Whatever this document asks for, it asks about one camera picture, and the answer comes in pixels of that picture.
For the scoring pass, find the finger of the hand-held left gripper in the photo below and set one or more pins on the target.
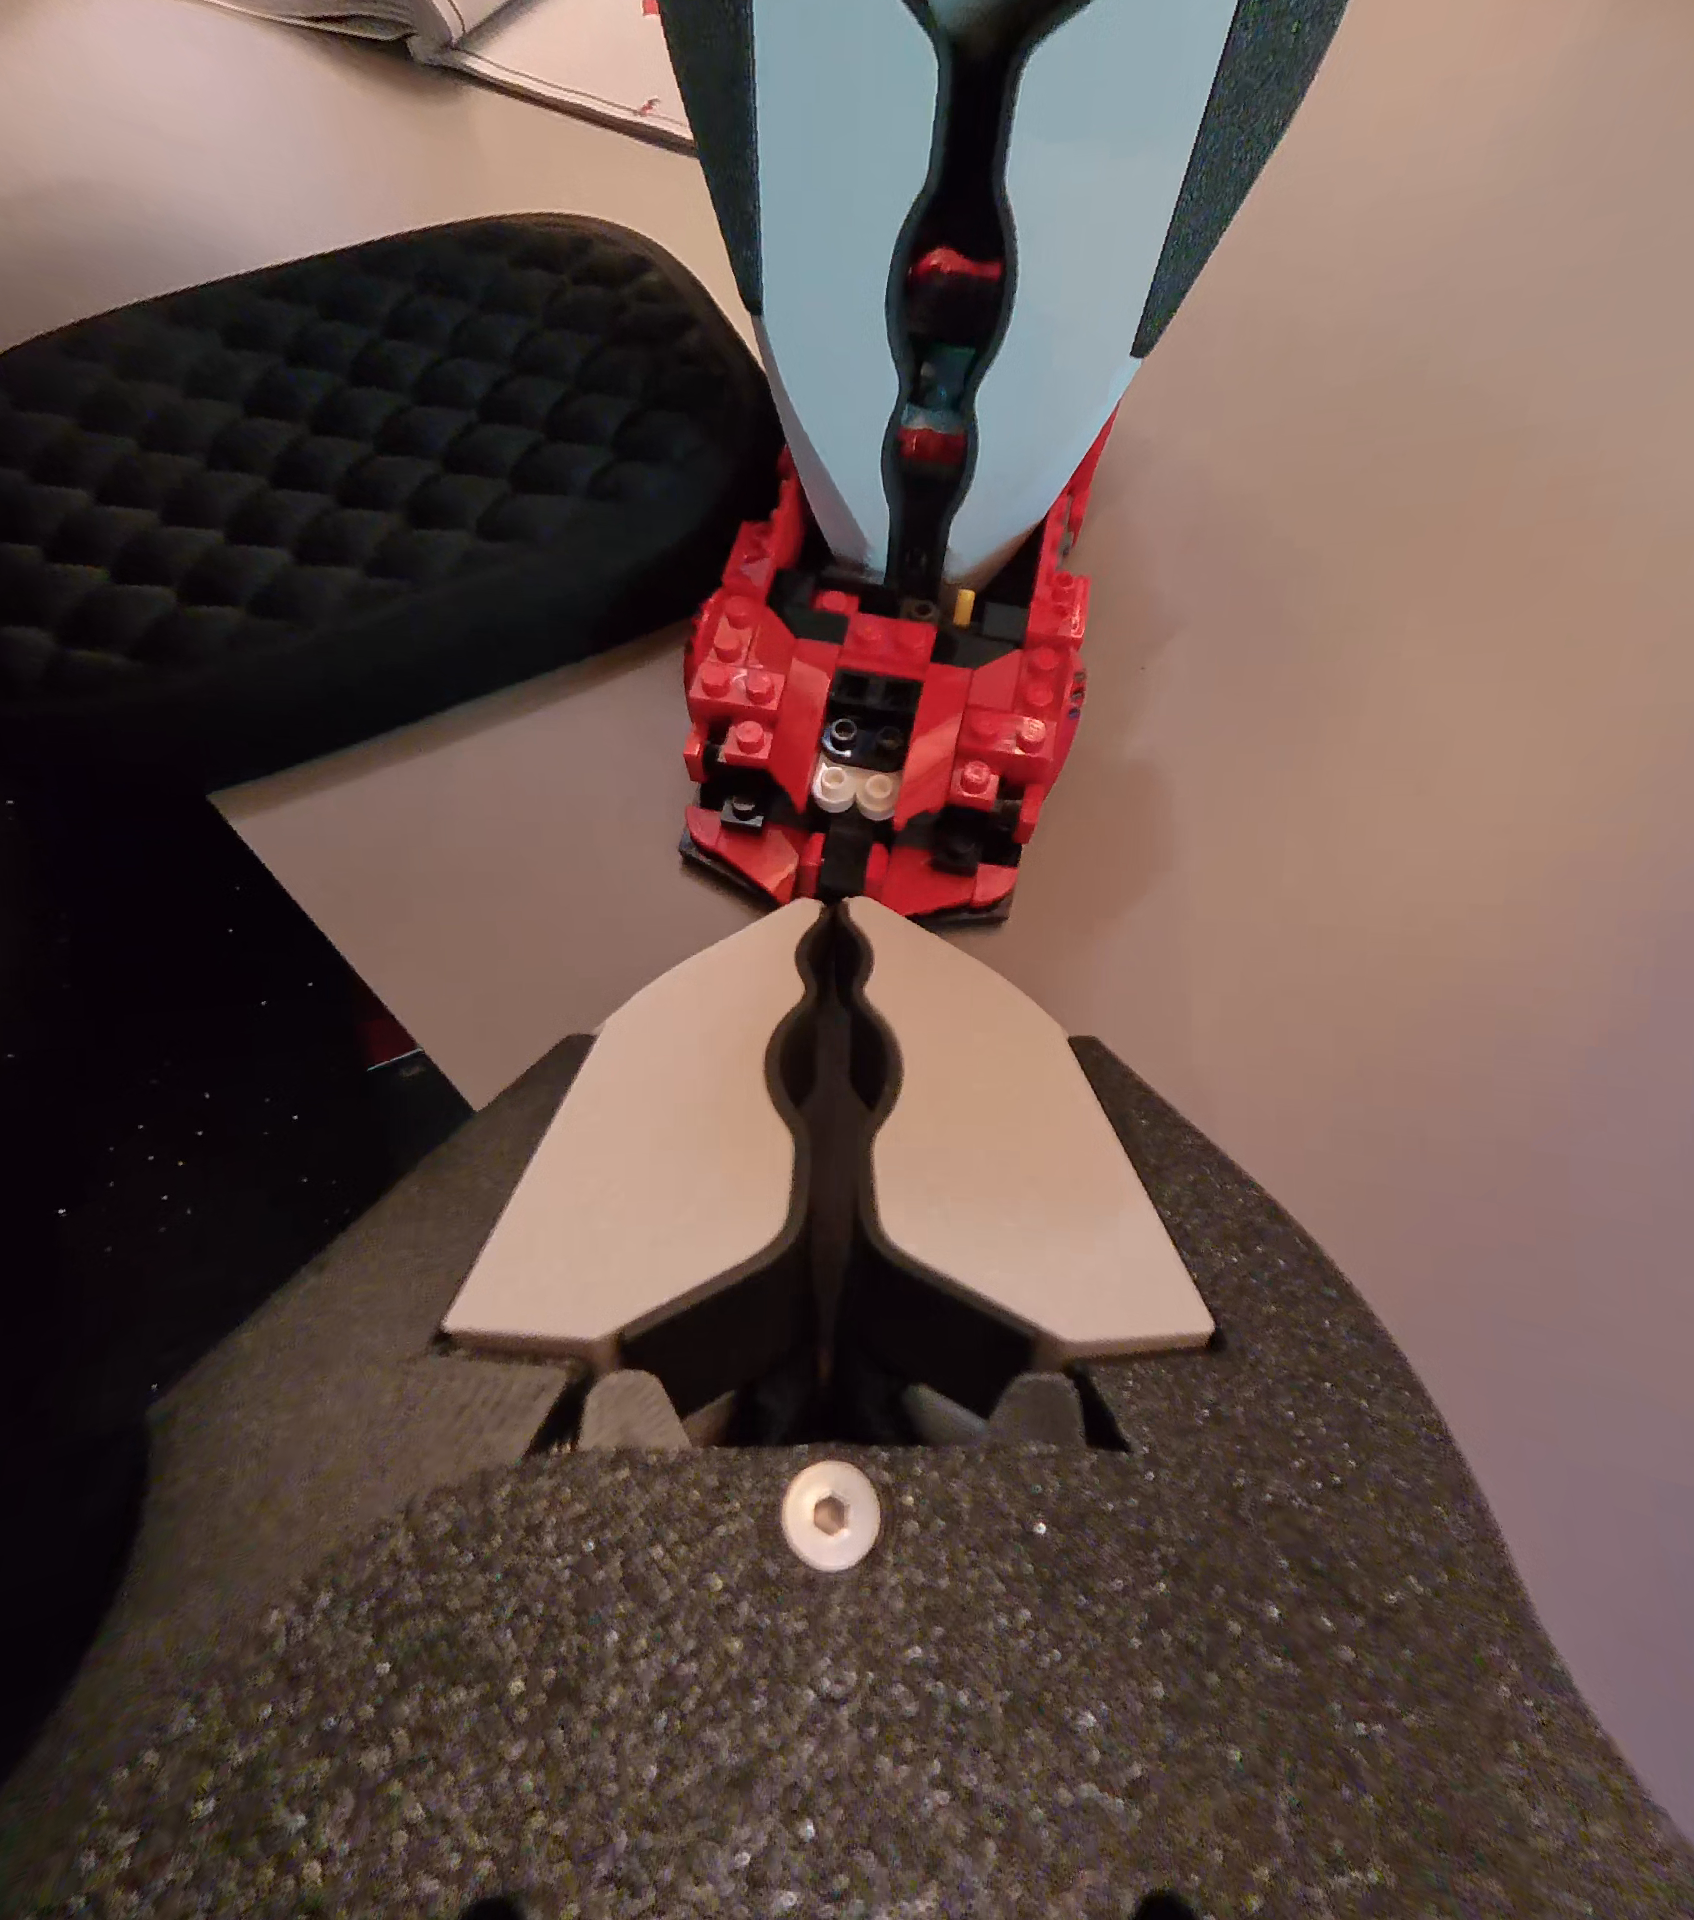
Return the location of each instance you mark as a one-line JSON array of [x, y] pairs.
[[1088, 225], [832, 225]]

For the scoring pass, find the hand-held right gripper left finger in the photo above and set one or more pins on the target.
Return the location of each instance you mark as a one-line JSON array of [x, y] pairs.
[[637, 1170]]

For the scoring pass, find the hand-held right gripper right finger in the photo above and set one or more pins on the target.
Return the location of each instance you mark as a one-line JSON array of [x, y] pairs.
[[1012, 1170]]

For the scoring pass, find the red lego car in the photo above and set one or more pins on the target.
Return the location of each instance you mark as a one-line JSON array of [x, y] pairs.
[[893, 705]]

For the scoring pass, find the dark red box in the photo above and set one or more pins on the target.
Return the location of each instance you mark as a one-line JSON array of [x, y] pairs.
[[398, 1051]]

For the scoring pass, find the white instruction booklet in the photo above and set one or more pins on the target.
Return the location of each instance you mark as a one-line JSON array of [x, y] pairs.
[[518, 45]]

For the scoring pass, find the black egg-crate foam cushion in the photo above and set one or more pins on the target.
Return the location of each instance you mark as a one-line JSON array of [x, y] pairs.
[[308, 481]]

